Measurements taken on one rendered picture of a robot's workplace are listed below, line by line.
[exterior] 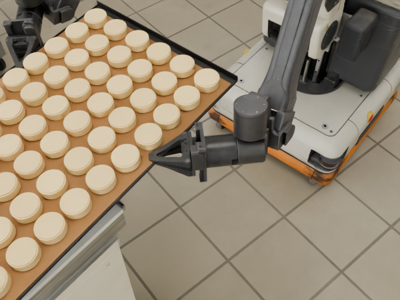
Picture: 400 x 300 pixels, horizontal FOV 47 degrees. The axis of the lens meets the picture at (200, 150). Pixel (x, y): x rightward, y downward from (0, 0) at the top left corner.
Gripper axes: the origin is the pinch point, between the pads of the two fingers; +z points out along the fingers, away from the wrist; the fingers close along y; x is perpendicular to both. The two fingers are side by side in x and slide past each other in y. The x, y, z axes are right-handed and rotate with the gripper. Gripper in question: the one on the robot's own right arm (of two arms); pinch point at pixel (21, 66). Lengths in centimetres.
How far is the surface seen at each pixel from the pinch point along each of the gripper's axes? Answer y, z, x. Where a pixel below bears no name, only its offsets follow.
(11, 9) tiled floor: -101, -162, -60
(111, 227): -10.7, 34.1, 17.0
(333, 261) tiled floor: -102, 11, 83
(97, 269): -17.3, 39.1, 13.3
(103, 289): -26.4, 39.8, 12.5
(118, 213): -8.5, 32.5, 18.8
